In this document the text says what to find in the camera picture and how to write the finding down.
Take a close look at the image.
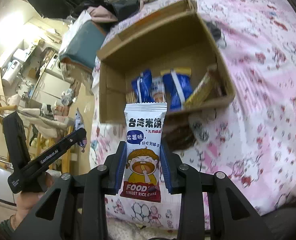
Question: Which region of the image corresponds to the dark chocolate pastry packet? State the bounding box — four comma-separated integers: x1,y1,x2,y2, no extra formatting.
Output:
162,114,202,152

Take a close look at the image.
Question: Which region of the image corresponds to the white rice cake packet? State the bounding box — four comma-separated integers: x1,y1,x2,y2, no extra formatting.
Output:
121,102,168,203
151,76,166,102

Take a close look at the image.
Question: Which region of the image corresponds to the blue snack bag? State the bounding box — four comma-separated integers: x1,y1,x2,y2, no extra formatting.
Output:
131,69,154,103
160,68,192,111

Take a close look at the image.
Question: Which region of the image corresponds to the left hand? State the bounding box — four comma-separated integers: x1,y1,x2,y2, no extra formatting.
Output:
8,169,56,230

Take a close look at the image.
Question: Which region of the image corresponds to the wafer biscuit packet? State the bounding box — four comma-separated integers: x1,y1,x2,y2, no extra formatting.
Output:
185,64,223,108

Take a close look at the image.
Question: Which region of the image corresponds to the teal cushion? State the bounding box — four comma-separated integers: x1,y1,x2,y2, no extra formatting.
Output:
59,21,105,73

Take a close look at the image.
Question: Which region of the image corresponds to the blue snack bag in box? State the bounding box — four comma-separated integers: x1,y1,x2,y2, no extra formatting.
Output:
131,69,154,103

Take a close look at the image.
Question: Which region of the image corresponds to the white rice cake packet in box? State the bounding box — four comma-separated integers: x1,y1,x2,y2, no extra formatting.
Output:
151,76,166,102

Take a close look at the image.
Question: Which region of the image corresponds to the cardboard box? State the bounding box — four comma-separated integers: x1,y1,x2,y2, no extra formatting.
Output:
97,0,235,124

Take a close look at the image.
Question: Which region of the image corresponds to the dark grey cloth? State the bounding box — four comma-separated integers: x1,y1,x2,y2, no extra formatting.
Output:
205,21,227,49

